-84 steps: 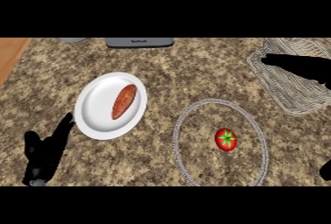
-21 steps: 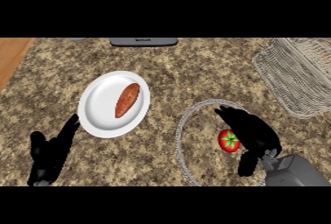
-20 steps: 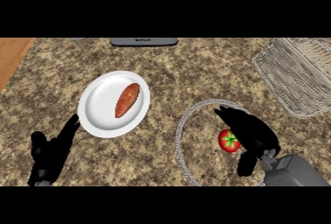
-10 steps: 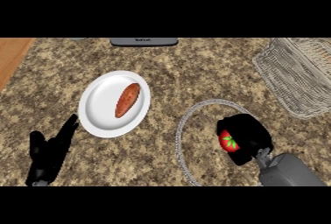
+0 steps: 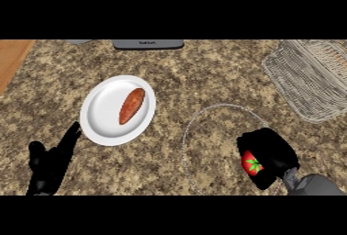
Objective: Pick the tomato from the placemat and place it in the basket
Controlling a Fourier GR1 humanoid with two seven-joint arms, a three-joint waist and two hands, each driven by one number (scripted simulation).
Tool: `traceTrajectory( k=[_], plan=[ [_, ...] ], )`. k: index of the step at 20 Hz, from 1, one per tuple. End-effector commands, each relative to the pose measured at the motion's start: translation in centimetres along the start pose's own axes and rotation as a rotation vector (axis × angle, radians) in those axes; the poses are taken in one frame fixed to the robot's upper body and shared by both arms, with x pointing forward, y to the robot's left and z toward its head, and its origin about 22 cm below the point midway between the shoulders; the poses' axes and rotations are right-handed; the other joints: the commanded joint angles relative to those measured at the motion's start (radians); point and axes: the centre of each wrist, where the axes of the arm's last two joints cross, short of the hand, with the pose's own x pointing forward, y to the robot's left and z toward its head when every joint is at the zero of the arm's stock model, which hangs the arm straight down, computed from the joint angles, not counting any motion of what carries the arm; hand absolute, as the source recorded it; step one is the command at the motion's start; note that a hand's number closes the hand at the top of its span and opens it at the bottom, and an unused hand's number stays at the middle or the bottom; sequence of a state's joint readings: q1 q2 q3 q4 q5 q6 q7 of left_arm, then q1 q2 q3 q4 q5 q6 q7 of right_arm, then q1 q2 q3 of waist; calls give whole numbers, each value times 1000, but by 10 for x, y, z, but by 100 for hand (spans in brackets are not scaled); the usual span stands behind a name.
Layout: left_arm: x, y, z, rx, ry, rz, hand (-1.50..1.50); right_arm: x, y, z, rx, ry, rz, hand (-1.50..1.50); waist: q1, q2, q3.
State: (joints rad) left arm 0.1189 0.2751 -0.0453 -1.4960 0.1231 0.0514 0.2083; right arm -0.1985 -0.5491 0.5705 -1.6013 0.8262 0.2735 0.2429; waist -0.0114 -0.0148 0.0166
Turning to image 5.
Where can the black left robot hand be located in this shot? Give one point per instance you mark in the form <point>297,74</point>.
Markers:
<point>48,165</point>

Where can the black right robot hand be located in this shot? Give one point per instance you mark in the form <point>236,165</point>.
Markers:
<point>270,153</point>

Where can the red tomato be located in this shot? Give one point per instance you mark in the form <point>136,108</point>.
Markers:
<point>251,163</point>

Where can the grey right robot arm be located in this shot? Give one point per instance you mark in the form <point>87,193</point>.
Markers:
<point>311,183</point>

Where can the white oval plate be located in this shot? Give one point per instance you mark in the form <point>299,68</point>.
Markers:
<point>116,110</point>

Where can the orange sweet potato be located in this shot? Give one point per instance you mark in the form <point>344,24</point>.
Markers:
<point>131,105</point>

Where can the brown wooden board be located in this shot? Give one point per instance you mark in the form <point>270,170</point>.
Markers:
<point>12,59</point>

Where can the pale grey appliance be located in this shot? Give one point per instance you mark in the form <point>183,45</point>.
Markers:
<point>78,41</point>

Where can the dark grey appliance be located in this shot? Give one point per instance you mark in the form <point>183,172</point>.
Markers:
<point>147,44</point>

